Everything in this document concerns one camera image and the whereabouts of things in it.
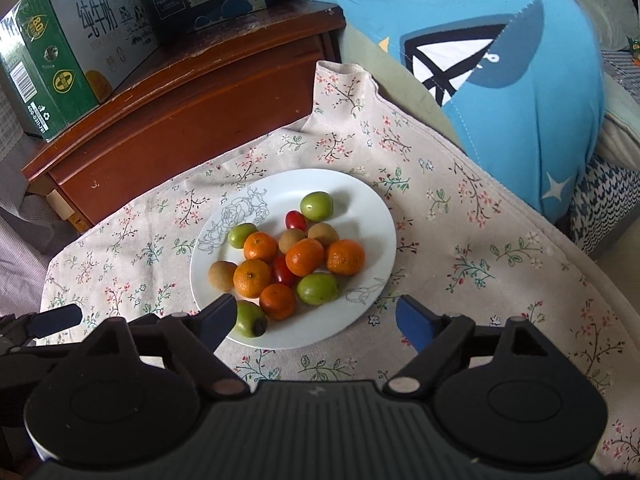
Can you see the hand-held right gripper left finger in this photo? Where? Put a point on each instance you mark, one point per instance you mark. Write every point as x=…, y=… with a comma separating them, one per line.
x=220, y=317

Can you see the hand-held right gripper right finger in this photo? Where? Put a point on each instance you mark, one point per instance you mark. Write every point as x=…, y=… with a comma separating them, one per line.
x=415, y=320

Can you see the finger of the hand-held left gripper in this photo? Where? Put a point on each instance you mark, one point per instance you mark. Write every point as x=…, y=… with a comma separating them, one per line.
x=55, y=320
x=40, y=360

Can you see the brown longan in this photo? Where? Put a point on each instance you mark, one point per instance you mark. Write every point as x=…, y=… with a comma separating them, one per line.
x=291, y=240
x=222, y=275
x=322, y=232

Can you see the large yellowish orange mandarin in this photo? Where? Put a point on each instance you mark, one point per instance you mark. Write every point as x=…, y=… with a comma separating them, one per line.
x=251, y=277

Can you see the small orange mandarin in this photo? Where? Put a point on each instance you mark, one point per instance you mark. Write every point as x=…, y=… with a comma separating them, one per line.
x=304, y=257
x=260, y=246
x=345, y=257
x=277, y=301

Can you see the red cherry tomato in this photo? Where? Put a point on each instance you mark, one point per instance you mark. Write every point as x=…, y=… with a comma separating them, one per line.
x=295, y=220
x=281, y=272

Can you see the small green jujube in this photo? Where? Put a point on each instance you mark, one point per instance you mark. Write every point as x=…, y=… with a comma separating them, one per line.
x=242, y=235

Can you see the large green jujube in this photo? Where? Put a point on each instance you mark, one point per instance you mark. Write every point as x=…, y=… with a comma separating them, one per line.
x=318, y=288

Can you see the white plate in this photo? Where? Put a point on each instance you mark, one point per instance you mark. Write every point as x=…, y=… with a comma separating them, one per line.
x=360, y=220

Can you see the floral tablecloth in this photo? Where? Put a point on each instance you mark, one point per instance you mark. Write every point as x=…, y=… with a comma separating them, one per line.
x=475, y=285

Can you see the lavender cloth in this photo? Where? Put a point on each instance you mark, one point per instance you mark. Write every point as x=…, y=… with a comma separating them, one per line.
x=25, y=240

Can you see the small cardboard box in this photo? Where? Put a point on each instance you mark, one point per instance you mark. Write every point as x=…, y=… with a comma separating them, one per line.
x=60, y=205

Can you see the grey checked cloth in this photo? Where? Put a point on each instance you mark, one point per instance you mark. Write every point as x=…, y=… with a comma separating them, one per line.
x=10, y=125

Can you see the brown wooden nightstand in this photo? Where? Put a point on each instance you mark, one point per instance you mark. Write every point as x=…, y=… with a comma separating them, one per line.
x=200, y=110

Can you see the blue sailboat print pillow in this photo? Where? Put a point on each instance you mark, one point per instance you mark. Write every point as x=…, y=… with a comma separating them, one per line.
x=525, y=125

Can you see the blue white knitted blanket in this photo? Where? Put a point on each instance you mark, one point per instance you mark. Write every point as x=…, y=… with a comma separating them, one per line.
x=605, y=200

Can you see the olive green cushion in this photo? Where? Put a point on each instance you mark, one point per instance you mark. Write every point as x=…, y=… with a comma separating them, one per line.
x=400, y=95

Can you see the green and white carton box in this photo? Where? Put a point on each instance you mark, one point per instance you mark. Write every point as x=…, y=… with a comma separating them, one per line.
x=60, y=60

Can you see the white pillow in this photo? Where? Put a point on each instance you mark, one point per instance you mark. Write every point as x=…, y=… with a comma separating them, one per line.
x=622, y=135

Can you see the grey checked blanket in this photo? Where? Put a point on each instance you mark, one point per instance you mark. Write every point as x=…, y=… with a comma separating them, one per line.
x=625, y=75

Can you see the beige cloth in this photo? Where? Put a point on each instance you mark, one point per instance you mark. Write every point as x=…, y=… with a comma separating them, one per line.
x=590, y=0

